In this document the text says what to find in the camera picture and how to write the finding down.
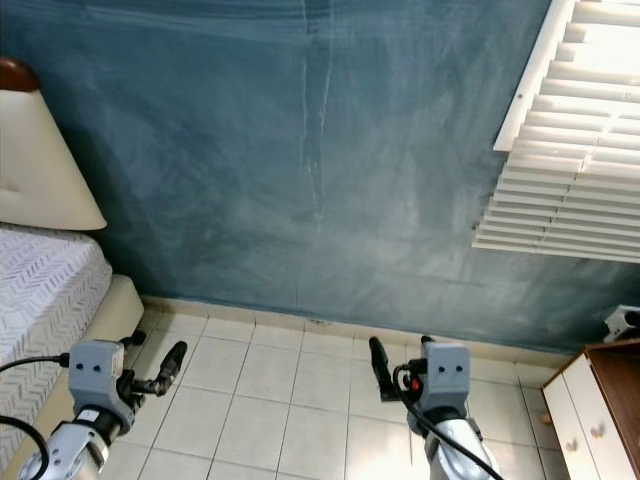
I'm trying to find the cream bed base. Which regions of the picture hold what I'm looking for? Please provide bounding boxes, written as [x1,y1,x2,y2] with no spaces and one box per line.
[5,275,146,480]

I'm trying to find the white chevron mattress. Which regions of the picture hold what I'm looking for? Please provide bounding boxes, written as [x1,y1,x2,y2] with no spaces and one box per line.
[0,225,113,411]

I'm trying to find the wooden dresser white drawers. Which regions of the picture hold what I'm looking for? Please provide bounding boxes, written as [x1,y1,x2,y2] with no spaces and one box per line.
[540,338,640,480]

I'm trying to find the cream padded wooden headboard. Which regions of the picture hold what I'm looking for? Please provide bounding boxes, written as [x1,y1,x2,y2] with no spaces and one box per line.
[0,58,108,233]

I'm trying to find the small white device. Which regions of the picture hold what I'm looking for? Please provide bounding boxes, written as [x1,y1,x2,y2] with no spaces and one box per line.
[605,305,640,343]

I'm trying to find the white slatted window blind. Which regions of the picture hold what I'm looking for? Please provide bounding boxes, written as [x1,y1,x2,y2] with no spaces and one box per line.
[472,0,640,266]

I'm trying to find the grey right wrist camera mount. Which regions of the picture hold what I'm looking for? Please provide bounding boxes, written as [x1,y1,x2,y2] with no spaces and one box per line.
[420,343,473,411]

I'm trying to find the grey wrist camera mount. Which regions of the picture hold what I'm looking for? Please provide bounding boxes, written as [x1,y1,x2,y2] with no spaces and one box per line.
[420,343,473,411]
[68,340,126,409]

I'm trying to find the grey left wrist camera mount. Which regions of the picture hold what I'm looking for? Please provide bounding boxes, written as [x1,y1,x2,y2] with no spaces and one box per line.
[68,340,126,409]

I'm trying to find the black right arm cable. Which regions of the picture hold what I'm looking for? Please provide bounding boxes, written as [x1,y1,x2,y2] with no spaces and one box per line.
[395,385,511,480]

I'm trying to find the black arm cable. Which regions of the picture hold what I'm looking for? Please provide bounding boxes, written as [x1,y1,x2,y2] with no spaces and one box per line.
[395,385,511,480]
[0,355,73,480]

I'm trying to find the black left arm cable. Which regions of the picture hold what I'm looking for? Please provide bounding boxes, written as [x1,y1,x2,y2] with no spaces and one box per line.
[0,355,73,480]

